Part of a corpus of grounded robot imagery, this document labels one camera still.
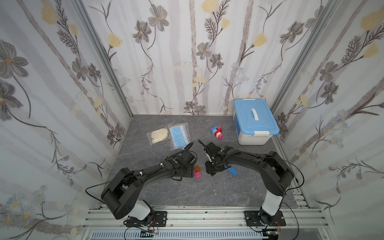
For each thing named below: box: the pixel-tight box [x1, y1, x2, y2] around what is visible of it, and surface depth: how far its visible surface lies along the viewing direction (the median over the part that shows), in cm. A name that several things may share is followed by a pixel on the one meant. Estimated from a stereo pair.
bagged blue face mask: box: [167, 122, 191, 151], surface depth 110 cm
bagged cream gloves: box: [146, 126, 171, 146], surface depth 108 cm
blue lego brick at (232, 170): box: [227, 167, 238, 176], surface depth 91 cm
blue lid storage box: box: [233, 98, 280, 145], surface depth 98 cm
